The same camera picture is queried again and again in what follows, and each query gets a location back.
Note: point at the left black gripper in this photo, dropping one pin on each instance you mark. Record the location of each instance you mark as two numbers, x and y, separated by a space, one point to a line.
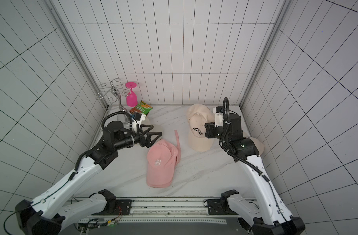
148 143

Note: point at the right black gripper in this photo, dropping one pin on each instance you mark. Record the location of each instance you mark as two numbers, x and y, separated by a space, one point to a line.
210 130

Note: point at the pink cap back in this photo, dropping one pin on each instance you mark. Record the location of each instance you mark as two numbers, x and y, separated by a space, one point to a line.
163 157

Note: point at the beige cap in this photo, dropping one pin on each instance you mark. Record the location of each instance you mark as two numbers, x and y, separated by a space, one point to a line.
196 137
144 120
259 145

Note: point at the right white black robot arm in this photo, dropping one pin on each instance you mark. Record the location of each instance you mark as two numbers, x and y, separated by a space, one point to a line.
255 188

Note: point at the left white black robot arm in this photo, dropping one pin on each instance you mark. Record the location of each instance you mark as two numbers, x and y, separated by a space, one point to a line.
70 185

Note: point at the green orange snack packet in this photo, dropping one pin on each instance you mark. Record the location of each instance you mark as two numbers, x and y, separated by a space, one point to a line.
142 108

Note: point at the pink plastic goblet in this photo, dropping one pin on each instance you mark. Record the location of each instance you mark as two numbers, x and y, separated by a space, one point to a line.
132 99

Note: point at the silver wine glass rack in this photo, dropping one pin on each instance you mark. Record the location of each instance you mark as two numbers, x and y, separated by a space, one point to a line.
113 93

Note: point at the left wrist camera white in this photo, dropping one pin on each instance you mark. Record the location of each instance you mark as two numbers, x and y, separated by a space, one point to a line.
137 118

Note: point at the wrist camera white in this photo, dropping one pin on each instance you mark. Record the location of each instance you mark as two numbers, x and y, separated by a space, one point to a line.
218 116
137 118

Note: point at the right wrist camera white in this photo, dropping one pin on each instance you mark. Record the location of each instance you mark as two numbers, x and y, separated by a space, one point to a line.
218 116

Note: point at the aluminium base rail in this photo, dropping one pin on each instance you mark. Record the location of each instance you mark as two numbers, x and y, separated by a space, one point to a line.
160 210

